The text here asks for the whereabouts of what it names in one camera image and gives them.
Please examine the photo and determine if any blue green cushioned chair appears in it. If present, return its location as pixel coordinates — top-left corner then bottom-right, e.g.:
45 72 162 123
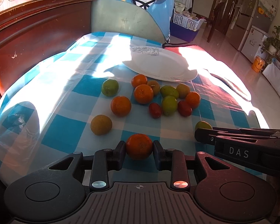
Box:
90 0 174 43

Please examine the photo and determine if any blue checkered tablecloth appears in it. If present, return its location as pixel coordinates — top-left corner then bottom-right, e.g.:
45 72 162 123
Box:
0 32 267 185

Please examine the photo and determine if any dark wooden chair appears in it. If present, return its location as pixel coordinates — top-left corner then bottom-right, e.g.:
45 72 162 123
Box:
207 1 227 43

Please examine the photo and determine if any orange tangerine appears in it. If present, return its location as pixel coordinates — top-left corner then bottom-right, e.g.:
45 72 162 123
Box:
131 74 148 88
133 84 154 104
185 91 201 109
111 96 131 117
126 133 153 160

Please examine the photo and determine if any red tomato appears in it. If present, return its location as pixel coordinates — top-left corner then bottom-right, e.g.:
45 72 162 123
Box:
149 103 163 119
178 101 192 117

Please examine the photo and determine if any green jujube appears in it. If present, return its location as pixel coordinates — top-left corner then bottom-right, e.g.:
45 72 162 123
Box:
162 96 178 116
195 121 212 130
160 85 179 99

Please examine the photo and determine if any brown kiwi back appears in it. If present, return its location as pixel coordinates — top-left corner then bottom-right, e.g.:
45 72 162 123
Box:
147 80 160 96

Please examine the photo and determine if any white decorated plate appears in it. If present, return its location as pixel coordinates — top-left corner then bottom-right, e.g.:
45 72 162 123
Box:
123 46 198 83

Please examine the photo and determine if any white laundry basket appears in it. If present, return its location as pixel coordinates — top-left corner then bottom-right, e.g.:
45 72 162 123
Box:
172 12 206 31

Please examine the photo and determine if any green round fruit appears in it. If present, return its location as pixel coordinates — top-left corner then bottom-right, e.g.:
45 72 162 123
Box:
102 79 119 97

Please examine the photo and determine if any small white fridge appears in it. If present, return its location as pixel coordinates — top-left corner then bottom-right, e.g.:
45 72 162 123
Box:
241 26 269 63

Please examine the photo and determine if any brown kiwi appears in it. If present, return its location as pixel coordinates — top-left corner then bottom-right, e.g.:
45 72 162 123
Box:
176 83 191 99
147 80 160 96
90 115 113 136

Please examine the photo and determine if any silver refrigerator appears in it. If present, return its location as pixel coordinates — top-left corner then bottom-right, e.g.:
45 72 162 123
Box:
229 0 278 51

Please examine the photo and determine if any orange tangerine back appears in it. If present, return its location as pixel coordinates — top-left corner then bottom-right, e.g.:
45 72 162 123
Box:
131 74 148 88

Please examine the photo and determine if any green jujube back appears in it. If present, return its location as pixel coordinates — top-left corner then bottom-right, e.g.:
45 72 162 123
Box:
160 85 179 99

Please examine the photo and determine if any orange smiley bucket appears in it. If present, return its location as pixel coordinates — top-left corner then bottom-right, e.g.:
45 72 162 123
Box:
251 56 265 73

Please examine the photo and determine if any wooden headboard furniture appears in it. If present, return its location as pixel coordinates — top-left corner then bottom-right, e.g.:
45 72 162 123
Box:
0 0 96 98

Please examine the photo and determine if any potted green plant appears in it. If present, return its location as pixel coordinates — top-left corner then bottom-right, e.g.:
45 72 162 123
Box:
261 26 280 64

